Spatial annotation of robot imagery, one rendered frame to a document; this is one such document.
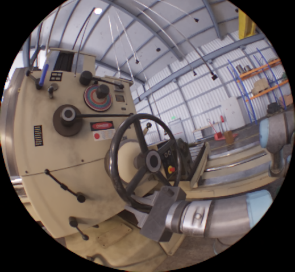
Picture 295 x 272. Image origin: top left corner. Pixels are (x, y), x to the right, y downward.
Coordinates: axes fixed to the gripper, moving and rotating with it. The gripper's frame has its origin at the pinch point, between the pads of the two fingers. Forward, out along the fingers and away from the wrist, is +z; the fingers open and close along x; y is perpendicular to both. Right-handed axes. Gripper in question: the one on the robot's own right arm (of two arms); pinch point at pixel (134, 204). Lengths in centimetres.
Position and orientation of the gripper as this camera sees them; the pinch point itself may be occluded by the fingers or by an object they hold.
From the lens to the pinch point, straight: 31.7
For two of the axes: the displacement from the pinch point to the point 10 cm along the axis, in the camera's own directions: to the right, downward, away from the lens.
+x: -4.1, 5.3, -7.4
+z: -7.1, 3.2, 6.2
